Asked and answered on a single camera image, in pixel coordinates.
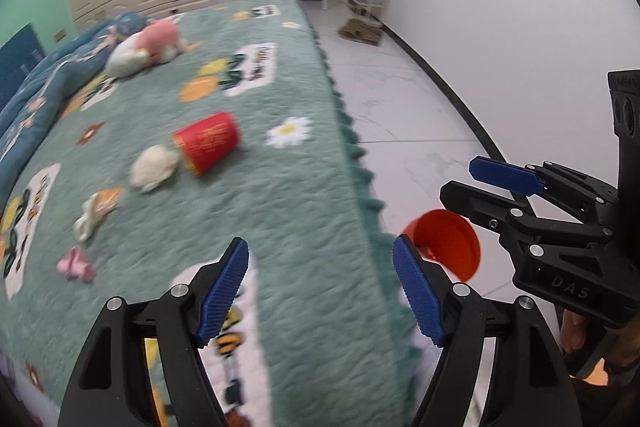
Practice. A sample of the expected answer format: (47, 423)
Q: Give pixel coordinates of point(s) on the blue bow-print quilt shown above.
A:
(60, 77)

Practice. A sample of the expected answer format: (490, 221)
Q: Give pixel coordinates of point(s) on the person's right hand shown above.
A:
(572, 332)

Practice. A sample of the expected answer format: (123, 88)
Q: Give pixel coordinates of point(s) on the brown wall socket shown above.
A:
(60, 35)

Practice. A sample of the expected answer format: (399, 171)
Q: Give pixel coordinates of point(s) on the small pink wrapper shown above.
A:
(75, 264)

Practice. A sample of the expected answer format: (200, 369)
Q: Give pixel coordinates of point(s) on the blue quilted headboard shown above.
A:
(20, 57)

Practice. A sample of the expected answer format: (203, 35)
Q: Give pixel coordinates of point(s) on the white and pink plush toy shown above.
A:
(145, 47)

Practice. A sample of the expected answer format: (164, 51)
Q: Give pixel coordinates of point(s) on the red plastic bin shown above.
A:
(445, 242)

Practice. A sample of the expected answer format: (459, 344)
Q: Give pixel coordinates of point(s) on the white crumpled tissue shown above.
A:
(155, 167)

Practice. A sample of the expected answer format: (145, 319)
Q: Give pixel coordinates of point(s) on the brown doormat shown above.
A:
(360, 33)

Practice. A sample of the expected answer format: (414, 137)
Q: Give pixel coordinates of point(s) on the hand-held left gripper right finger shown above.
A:
(417, 292)

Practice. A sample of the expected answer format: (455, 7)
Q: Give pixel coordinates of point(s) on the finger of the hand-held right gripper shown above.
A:
(500, 176)
(480, 207)

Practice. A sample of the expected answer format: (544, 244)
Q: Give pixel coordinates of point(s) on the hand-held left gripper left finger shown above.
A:
(222, 294)

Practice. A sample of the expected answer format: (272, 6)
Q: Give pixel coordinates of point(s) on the red paper cup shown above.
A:
(207, 142)

